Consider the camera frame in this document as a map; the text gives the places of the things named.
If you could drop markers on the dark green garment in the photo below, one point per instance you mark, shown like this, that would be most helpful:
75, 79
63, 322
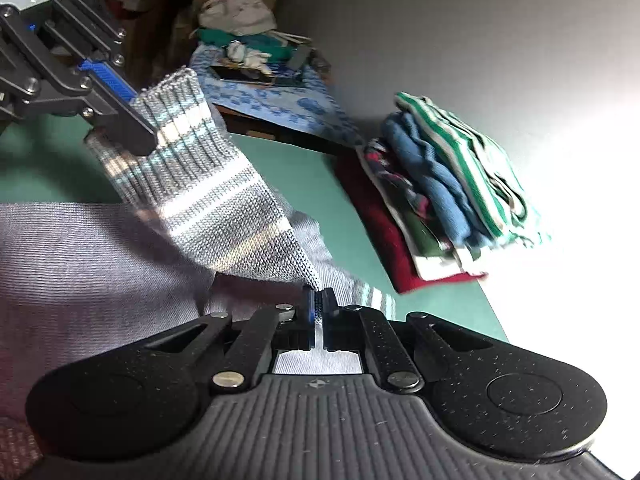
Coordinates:
425, 237

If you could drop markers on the green cloth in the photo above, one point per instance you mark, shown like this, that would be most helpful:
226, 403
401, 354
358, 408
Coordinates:
220, 37

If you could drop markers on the grey knit sweater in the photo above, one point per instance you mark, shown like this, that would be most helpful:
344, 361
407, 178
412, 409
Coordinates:
100, 260

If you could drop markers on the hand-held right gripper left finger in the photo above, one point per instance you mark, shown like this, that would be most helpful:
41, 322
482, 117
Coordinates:
311, 305

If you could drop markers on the multicoloured printed garment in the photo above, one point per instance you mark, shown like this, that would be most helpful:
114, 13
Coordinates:
395, 180

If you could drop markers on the stack of folded clothes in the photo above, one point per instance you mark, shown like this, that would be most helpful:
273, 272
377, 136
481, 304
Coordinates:
380, 230
440, 265

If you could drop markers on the white gloves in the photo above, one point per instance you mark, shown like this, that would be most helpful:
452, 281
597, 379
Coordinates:
245, 55

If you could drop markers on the white cloth bag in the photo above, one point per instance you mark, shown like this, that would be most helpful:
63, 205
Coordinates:
240, 7

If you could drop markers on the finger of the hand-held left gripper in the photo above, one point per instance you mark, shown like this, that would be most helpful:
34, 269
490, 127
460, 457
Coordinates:
130, 130
107, 80

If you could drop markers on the blue sweater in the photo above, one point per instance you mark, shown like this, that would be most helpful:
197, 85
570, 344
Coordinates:
440, 180

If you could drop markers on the green white striped shirt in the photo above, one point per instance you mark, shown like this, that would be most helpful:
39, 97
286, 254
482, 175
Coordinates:
480, 160

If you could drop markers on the blue floral cloth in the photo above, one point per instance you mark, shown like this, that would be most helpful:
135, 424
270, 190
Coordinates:
280, 102

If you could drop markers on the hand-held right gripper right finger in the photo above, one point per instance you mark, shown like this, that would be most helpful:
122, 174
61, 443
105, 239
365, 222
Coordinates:
327, 320

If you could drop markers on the dark grey box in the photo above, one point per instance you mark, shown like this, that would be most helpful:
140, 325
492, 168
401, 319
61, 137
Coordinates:
299, 56

